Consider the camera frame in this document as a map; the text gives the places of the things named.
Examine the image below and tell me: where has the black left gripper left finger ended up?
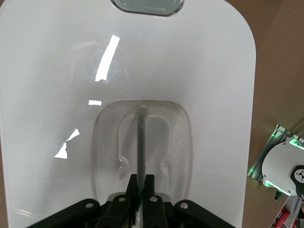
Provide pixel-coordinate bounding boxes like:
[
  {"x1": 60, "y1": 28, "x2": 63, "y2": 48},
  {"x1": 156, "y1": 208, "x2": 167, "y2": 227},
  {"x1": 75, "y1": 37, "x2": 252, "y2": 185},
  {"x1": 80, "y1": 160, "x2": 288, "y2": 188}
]
[{"x1": 28, "y1": 174, "x2": 143, "y2": 228}]

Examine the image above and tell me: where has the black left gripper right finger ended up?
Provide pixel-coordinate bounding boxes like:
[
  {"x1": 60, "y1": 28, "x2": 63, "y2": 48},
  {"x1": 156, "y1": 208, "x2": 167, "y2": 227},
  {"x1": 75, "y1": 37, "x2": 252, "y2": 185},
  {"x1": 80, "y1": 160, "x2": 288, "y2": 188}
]
[{"x1": 142, "y1": 174, "x2": 228, "y2": 228}]

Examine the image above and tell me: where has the grey lid handle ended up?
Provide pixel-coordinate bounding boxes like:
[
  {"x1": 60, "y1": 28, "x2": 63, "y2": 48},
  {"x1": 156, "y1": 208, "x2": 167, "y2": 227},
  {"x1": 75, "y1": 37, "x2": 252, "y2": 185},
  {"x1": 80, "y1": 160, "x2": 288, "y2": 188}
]
[{"x1": 136, "y1": 104, "x2": 149, "y2": 192}]

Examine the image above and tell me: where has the white plastic box lid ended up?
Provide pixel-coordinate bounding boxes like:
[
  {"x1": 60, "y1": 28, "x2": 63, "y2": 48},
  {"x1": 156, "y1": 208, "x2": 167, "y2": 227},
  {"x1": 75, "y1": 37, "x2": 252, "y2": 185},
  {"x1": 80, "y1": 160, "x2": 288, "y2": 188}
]
[{"x1": 0, "y1": 0, "x2": 257, "y2": 228}]

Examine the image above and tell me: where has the grey lid latch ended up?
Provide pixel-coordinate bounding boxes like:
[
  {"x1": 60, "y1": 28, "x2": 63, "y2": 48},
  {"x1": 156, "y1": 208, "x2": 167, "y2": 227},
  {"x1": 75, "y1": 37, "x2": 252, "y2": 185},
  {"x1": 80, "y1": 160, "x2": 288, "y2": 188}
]
[{"x1": 110, "y1": 0, "x2": 185, "y2": 17}]

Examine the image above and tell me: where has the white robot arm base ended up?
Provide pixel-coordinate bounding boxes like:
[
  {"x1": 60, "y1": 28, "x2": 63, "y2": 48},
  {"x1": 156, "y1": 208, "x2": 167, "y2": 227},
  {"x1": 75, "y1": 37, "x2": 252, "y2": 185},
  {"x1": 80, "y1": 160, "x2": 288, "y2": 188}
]
[{"x1": 260, "y1": 137, "x2": 304, "y2": 197}]

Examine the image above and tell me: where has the red and white carton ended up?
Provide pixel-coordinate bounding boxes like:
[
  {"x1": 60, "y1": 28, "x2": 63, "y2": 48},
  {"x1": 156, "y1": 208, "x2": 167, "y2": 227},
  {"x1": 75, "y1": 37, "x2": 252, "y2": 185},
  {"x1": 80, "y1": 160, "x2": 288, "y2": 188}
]
[{"x1": 270, "y1": 195, "x2": 304, "y2": 228}]

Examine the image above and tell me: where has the aluminium extrusion frame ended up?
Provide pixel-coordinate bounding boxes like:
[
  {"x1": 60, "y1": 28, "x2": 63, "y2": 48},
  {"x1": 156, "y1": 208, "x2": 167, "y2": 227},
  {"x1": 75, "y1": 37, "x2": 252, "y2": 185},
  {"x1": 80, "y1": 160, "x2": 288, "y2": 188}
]
[{"x1": 247, "y1": 123, "x2": 304, "y2": 184}]

